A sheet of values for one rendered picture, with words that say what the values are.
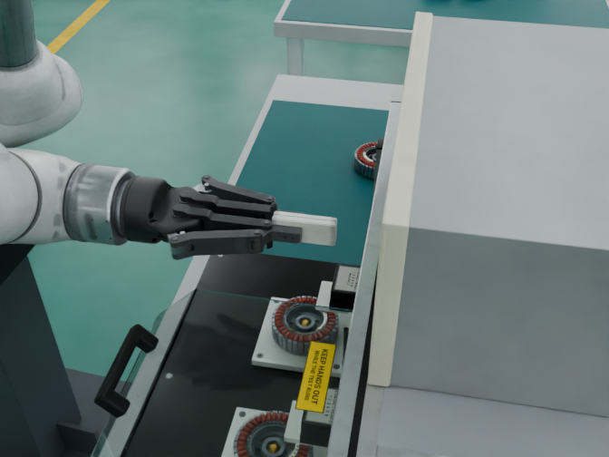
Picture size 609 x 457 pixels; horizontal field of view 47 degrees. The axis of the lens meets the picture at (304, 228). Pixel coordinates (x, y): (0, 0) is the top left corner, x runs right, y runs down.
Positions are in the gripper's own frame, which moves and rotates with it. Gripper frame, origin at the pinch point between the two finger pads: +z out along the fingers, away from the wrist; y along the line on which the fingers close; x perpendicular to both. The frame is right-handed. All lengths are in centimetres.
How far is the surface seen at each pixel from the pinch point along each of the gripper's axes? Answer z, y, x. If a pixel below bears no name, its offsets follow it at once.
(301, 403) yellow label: 2.4, 14.5, -11.5
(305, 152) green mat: -14, -79, -43
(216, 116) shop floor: -81, -214, -119
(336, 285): 1.6, -18.5, -26.1
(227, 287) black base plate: -20, -30, -41
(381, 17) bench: -5, -162, -44
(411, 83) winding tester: 9.9, -9.1, 13.9
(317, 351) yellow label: 2.9, 7.3, -11.5
